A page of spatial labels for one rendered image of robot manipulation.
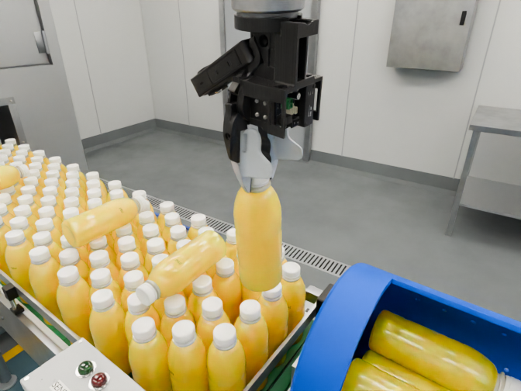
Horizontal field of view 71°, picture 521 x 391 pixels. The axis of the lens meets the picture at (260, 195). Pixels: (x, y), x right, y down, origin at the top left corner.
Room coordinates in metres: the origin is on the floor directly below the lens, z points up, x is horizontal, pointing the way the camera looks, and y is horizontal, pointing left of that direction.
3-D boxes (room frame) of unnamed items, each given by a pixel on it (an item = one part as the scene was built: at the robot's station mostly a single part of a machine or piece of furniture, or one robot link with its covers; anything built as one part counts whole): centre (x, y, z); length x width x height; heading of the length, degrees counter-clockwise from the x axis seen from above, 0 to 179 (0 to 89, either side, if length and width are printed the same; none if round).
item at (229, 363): (0.45, 0.06, 0.99); 0.07 x 0.07 x 0.19
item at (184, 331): (0.45, 0.13, 1.09); 0.04 x 0.04 x 0.02
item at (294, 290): (0.62, -0.07, 0.99); 0.07 x 0.07 x 0.19
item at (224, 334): (0.45, 0.06, 1.09); 0.04 x 0.04 x 0.02
